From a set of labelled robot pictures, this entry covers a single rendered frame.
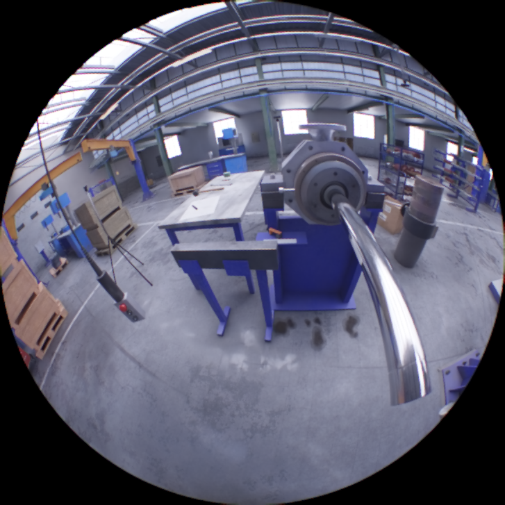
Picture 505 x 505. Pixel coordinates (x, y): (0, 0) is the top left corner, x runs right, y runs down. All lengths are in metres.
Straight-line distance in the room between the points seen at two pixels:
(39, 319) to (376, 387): 4.54
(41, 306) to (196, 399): 3.16
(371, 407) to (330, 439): 0.36
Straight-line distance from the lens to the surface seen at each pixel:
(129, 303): 0.65
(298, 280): 1.55
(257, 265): 0.88
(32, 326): 3.95
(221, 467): 1.52
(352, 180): 0.82
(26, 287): 3.81
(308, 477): 1.51
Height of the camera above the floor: 1.36
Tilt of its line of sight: 38 degrees down
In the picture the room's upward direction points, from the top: 11 degrees counter-clockwise
